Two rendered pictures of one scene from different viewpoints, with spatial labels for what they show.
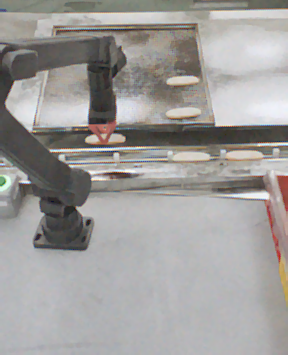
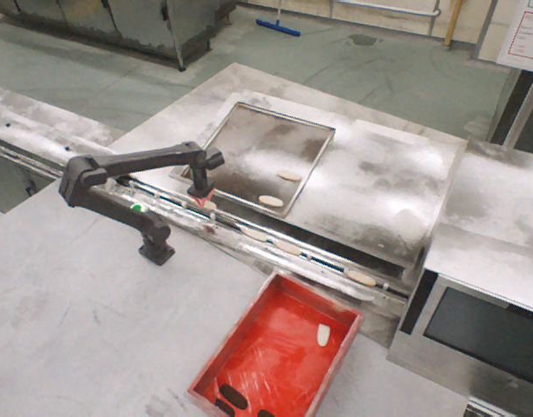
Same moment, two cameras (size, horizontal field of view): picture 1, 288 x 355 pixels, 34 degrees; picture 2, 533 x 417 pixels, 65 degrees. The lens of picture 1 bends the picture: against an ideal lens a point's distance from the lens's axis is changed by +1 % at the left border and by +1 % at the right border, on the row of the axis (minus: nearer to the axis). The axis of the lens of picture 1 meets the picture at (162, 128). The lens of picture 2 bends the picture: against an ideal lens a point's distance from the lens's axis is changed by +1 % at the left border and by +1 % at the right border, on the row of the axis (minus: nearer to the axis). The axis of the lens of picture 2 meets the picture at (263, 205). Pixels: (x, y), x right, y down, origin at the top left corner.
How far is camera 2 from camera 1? 0.83 m
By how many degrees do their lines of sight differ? 28
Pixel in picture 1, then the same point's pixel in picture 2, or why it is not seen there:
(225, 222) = (242, 287)
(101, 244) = (169, 267)
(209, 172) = (254, 250)
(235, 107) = (308, 210)
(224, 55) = (335, 163)
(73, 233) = (155, 254)
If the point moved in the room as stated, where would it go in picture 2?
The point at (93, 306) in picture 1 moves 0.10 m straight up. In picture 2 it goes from (141, 299) to (133, 282)
